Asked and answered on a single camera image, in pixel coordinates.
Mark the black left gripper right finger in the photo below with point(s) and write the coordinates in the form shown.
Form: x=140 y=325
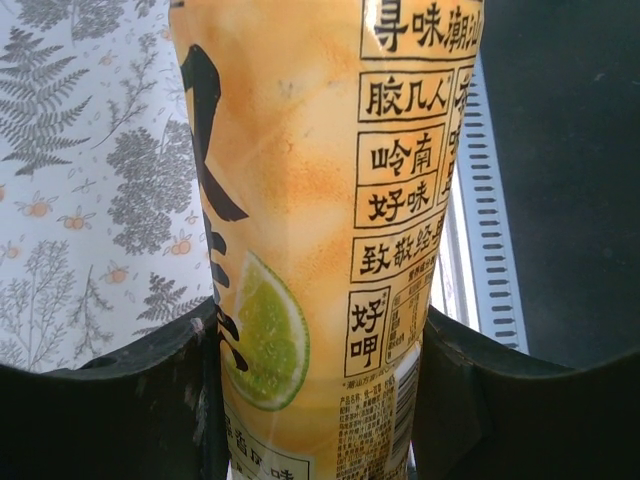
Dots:
x=525 y=420

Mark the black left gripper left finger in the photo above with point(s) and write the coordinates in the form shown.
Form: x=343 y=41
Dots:
x=100 y=420

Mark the yellow tea bottle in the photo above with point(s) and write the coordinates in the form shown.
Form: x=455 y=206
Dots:
x=310 y=200

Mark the floral patterned tablecloth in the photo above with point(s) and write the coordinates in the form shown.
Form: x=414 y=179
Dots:
x=75 y=150

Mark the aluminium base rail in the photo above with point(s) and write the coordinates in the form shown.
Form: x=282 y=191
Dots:
x=457 y=280

